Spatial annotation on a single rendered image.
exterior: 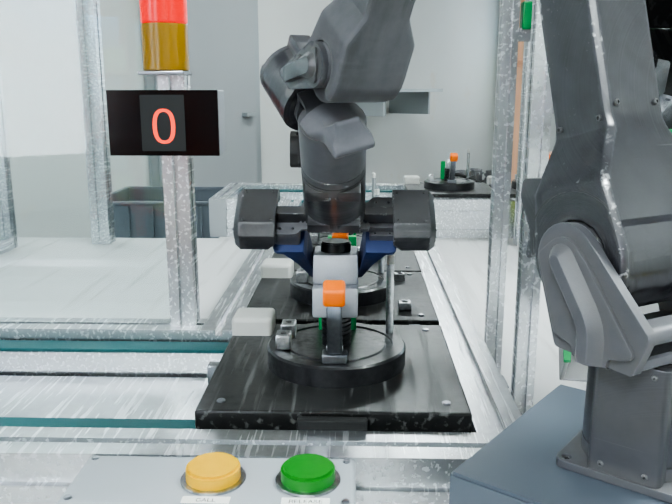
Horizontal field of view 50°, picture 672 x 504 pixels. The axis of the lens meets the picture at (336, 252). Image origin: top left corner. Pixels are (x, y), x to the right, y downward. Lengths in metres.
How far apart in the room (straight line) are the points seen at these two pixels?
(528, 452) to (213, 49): 5.54
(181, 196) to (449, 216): 1.15
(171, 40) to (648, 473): 0.63
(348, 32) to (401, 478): 0.34
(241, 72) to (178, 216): 5.18
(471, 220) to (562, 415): 1.50
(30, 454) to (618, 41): 0.51
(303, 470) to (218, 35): 5.44
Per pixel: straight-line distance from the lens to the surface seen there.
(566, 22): 0.39
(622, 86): 0.38
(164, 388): 0.84
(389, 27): 0.55
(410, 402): 0.66
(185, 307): 0.90
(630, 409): 0.36
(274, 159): 6.40
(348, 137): 0.57
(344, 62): 0.54
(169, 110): 0.82
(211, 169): 5.82
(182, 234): 0.87
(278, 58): 0.67
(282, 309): 0.92
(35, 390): 0.88
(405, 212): 0.67
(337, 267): 0.70
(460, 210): 1.92
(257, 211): 0.68
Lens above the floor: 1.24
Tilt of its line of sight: 13 degrees down
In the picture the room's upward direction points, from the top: straight up
